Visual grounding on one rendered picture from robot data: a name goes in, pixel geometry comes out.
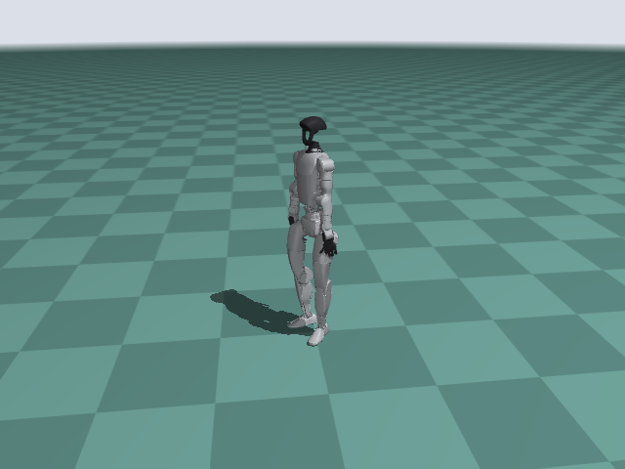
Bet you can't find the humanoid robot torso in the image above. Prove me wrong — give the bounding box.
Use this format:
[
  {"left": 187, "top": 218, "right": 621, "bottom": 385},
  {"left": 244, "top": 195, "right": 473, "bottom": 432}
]
[{"left": 296, "top": 146, "right": 329, "bottom": 237}]

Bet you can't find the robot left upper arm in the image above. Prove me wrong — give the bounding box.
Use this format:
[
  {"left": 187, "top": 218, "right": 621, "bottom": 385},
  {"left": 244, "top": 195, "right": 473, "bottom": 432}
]
[{"left": 315, "top": 156, "right": 335, "bottom": 207}]

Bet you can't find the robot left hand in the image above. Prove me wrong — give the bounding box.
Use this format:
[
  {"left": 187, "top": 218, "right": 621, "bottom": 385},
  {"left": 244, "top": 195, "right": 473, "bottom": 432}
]
[{"left": 319, "top": 232, "right": 337, "bottom": 257}]

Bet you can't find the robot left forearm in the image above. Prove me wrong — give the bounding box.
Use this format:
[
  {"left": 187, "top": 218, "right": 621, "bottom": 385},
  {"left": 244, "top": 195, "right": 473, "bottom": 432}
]
[{"left": 319, "top": 196, "right": 333, "bottom": 240}]

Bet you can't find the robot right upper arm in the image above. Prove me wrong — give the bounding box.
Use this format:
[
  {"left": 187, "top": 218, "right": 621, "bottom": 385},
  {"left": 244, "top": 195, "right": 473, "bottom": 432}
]
[{"left": 289, "top": 150, "right": 300, "bottom": 195}]

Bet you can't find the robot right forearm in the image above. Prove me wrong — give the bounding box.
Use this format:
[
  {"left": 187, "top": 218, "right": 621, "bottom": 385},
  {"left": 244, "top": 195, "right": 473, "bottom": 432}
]
[{"left": 288, "top": 192, "right": 300, "bottom": 222}]

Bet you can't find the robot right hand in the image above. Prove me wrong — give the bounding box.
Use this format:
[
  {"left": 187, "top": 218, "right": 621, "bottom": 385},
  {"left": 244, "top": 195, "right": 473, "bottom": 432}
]
[{"left": 288, "top": 216, "right": 307, "bottom": 240}]

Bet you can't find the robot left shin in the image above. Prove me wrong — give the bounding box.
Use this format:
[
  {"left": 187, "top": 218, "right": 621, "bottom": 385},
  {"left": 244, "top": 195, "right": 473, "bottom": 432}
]
[{"left": 314, "top": 279, "right": 332, "bottom": 329}]

